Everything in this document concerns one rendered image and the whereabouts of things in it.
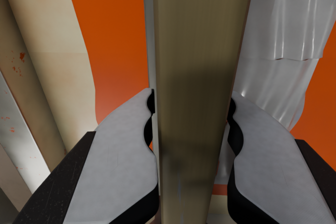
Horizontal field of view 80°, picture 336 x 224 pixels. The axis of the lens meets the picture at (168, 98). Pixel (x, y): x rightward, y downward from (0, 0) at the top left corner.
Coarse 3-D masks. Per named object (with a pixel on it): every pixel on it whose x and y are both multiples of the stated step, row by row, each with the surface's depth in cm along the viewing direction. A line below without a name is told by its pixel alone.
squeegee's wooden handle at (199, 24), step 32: (160, 0) 6; (192, 0) 6; (224, 0) 6; (160, 32) 6; (192, 32) 6; (224, 32) 6; (160, 64) 7; (192, 64) 7; (224, 64) 7; (160, 96) 8; (192, 96) 7; (224, 96) 8; (160, 128) 9; (192, 128) 8; (224, 128) 9; (160, 160) 10; (192, 160) 9; (160, 192) 12; (192, 192) 11
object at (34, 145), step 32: (0, 0) 15; (0, 32) 15; (0, 64) 15; (32, 64) 19; (0, 96) 17; (32, 96) 19; (0, 128) 19; (32, 128) 19; (32, 160) 21; (32, 192) 24
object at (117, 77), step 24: (96, 72) 19; (120, 72) 19; (144, 72) 19; (96, 96) 20; (120, 96) 20; (312, 96) 19; (96, 120) 22; (312, 120) 21; (312, 144) 22; (216, 192) 28
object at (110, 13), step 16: (80, 0) 16; (96, 0) 16; (112, 0) 16; (128, 0) 15; (80, 16) 16; (96, 16) 16; (112, 16) 16; (128, 16) 16; (96, 32) 17; (112, 32) 17; (128, 32) 17; (144, 32) 17; (96, 48) 18; (112, 48) 18; (128, 48) 18; (144, 48) 17
